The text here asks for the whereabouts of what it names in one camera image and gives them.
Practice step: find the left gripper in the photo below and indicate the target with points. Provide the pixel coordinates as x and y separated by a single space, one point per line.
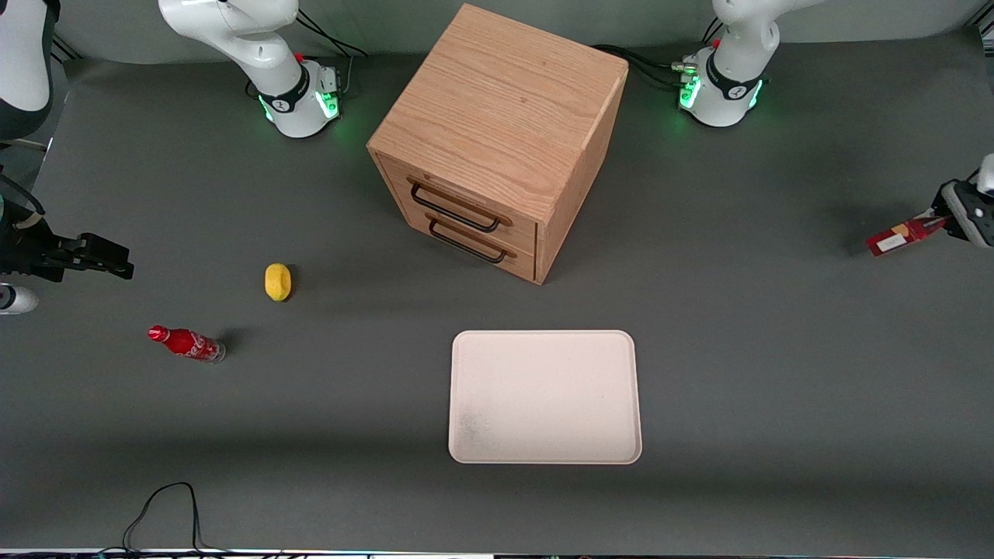
960 205

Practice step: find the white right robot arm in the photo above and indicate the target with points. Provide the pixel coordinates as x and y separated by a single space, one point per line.
248 31

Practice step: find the red cola bottle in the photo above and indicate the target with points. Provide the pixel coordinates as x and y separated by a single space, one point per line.
186 342

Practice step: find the red cookie box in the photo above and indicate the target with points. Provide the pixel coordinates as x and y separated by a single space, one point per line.
889 241

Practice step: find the yellow lemon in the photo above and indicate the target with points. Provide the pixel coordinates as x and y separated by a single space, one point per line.
278 282

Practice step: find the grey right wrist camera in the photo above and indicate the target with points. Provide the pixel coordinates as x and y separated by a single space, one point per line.
15 300

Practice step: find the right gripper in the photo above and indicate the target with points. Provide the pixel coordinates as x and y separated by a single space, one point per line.
25 250

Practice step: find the white rectangular tray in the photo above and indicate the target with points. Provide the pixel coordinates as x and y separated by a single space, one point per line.
543 396

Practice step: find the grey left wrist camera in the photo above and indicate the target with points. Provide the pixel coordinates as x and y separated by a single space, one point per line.
980 225

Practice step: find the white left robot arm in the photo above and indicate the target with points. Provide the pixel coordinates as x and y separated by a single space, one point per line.
734 85

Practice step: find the wooden drawer cabinet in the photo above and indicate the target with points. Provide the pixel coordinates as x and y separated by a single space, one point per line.
505 101

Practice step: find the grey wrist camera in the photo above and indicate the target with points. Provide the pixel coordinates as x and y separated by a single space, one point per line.
15 300
980 225

